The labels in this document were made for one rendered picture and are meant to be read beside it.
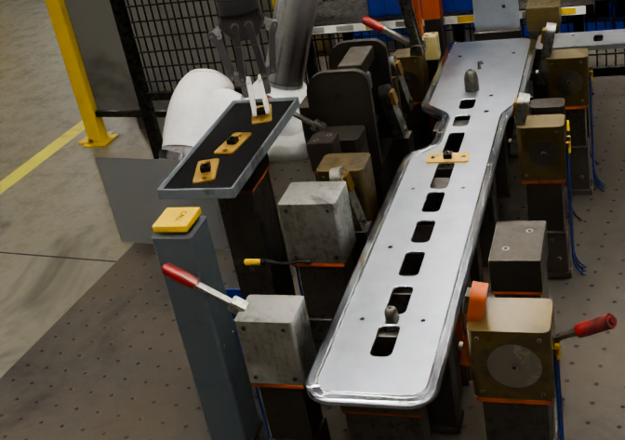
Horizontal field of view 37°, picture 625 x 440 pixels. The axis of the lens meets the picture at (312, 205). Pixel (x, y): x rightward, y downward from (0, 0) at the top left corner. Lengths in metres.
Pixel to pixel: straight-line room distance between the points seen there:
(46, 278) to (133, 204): 1.58
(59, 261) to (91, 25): 1.32
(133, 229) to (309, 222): 0.94
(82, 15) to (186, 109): 2.49
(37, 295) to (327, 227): 2.39
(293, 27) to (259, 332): 1.05
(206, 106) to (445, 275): 1.02
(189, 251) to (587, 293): 0.86
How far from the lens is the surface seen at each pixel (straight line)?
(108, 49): 4.80
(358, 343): 1.39
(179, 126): 2.35
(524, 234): 1.54
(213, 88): 2.37
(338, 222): 1.55
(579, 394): 1.73
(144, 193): 2.34
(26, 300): 3.82
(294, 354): 1.39
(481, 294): 1.28
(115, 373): 2.00
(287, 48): 2.29
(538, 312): 1.31
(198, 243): 1.49
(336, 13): 2.77
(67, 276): 3.88
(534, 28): 2.49
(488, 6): 2.52
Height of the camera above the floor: 1.83
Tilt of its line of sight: 28 degrees down
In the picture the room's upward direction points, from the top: 11 degrees counter-clockwise
